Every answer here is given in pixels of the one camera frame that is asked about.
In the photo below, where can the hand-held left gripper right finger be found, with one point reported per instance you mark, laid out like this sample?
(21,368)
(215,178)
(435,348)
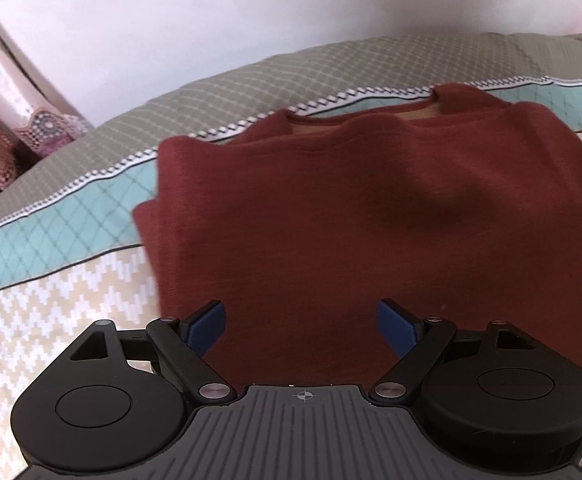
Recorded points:
(395,330)

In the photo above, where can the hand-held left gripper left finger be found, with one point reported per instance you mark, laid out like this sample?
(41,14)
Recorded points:
(206,327)

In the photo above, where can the maroon long-sleeved sweater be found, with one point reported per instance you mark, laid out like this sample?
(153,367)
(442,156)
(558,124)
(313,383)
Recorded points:
(371,210)

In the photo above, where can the patterned bed sheet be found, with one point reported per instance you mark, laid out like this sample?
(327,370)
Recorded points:
(61,240)

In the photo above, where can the pink embroidered curtain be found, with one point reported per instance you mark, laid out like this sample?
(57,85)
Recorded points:
(6,125)

